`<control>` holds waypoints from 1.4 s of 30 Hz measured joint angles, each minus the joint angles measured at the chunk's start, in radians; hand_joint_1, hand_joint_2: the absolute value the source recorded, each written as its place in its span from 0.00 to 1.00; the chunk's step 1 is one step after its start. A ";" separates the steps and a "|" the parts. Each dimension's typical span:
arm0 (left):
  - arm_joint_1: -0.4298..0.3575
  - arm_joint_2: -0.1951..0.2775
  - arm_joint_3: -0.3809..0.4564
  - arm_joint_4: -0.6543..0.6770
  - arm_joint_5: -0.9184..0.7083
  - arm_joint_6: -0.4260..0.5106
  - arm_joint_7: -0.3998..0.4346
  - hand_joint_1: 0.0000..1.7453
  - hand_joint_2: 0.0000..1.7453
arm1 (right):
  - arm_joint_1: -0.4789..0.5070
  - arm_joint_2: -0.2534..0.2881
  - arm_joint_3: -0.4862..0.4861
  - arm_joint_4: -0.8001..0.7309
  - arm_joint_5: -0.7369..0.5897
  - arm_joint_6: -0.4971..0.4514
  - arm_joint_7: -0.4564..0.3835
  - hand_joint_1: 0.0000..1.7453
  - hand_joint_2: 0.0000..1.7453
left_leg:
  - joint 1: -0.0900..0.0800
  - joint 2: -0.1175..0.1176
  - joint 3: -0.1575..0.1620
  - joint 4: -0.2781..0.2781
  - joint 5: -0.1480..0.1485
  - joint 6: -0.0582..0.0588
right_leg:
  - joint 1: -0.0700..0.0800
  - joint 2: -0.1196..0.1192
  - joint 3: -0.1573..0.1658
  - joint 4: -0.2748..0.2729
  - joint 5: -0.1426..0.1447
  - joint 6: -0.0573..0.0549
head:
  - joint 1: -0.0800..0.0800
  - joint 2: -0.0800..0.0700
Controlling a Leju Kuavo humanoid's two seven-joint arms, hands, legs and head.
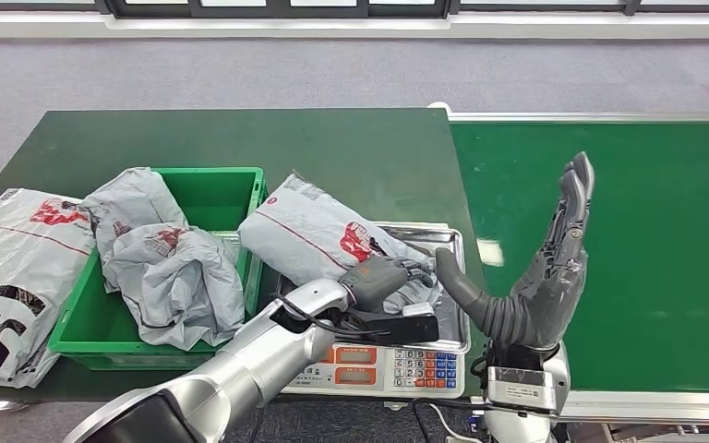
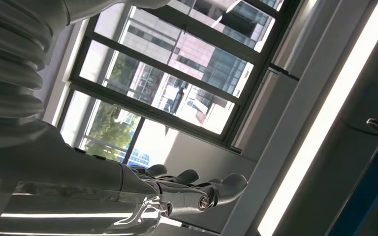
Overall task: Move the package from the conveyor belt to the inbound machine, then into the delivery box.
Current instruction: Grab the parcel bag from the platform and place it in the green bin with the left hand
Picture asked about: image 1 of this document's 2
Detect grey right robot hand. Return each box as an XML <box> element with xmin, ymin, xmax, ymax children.
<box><xmin>434</xmin><ymin>151</ymin><xmax>596</xmax><ymax>351</ymax></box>

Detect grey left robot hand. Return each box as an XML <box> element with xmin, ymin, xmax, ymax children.
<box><xmin>339</xmin><ymin>255</ymin><xmax>439</xmax><ymax>314</ymax></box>

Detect grey package red print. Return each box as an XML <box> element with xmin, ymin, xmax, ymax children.
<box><xmin>238</xmin><ymin>173</ymin><xmax>444</xmax><ymax>316</ymax></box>

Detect green conveyor belt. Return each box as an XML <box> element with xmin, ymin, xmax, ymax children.
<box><xmin>449</xmin><ymin>121</ymin><xmax>709</xmax><ymax>394</ymax></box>

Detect crumpled grey package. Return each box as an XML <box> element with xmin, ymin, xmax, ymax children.
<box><xmin>102</xmin><ymin>222</ymin><xmax>246</xmax><ymax>353</ymax></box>
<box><xmin>78</xmin><ymin>166</ymin><xmax>189</xmax><ymax>294</ymax></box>

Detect white package black letters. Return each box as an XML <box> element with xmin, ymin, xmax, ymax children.
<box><xmin>0</xmin><ymin>187</ymin><xmax>98</xmax><ymax>390</ymax></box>

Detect electronic scale steel pan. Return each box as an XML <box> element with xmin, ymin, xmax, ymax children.
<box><xmin>265</xmin><ymin>221</ymin><xmax>472</xmax><ymax>401</ymax></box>

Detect green table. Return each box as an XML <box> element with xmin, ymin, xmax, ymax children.
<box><xmin>0</xmin><ymin>108</ymin><xmax>490</xmax><ymax>405</ymax></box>

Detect green plastic crate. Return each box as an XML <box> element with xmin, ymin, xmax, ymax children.
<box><xmin>47</xmin><ymin>166</ymin><xmax>269</xmax><ymax>372</ymax></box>

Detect white window sill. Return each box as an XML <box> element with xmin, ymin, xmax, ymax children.
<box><xmin>0</xmin><ymin>10</ymin><xmax>709</xmax><ymax>42</ymax></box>

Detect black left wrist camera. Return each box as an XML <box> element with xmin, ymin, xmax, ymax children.
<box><xmin>337</xmin><ymin>301</ymin><xmax>441</xmax><ymax>347</ymax></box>

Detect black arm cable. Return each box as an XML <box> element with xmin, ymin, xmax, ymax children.
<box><xmin>271</xmin><ymin>293</ymin><xmax>392</xmax><ymax>339</ymax></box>

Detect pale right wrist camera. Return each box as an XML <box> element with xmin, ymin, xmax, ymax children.
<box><xmin>486</xmin><ymin>365</ymin><xmax>561</xmax><ymax>417</ymax></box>

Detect silver conveyor frame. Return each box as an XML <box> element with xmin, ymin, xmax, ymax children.
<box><xmin>427</xmin><ymin>101</ymin><xmax>709</xmax><ymax>426</ymax></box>

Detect black power cable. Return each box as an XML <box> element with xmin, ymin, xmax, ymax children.
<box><xmin>408</xmin><ymin>397</ymin><xmax>491</xmax><ymax>443</ymax></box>

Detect white cable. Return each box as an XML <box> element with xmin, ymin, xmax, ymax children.
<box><xmin>429</xmin><ymin>403</ymin><xmax>486</xmax><ymax>443</ymax></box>

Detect dark window frame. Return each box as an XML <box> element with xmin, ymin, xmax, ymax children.
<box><xmin>0</xmin><ymin>0</ymin><xmax>709</xmax><ymax>19</ymax></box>

